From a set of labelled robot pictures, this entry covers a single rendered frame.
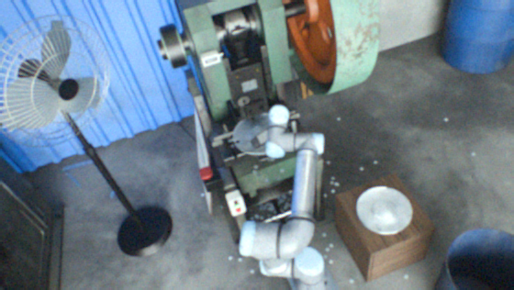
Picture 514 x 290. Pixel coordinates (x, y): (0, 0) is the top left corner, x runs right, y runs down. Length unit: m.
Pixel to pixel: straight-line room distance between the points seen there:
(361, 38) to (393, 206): 1.02
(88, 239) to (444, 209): 2.37
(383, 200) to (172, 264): 1.35
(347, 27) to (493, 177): 1.78
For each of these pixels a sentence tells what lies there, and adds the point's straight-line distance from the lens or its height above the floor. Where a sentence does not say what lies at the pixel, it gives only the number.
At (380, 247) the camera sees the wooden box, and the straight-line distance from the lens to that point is 2.12.
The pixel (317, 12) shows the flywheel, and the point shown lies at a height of 1.33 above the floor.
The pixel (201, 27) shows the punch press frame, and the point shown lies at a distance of 1.62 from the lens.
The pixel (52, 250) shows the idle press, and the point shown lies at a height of 0.03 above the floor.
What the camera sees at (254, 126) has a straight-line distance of 2.07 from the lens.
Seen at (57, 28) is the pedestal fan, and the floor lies 1.51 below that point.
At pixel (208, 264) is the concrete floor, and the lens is 2.55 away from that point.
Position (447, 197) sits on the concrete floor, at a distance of 2.79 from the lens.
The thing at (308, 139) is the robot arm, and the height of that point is 1.13.
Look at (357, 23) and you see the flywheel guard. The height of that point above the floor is 1.43.
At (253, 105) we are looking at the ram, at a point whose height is 0.97.
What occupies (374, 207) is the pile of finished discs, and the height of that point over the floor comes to 0.37.
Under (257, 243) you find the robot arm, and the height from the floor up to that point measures 1.06.
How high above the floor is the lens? 2.21
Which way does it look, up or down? 47 degrees down
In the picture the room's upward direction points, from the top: 12 degrees counter-clockwise
